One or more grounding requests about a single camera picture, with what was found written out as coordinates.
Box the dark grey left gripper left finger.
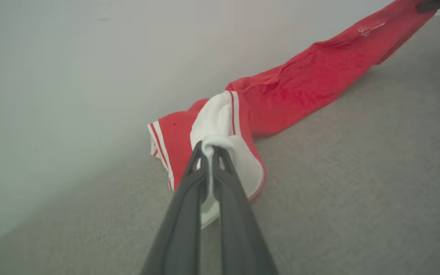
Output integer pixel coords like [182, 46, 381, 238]
[140, 141, 209, 275]

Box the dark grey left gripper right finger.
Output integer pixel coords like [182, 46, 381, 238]
[211, 146, 279, 275]

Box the red garment with white trim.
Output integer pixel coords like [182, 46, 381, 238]
[147, 0, 438, 229]

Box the grey fabric sofa cushion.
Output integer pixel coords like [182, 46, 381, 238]
[0, 15, 440, 275]

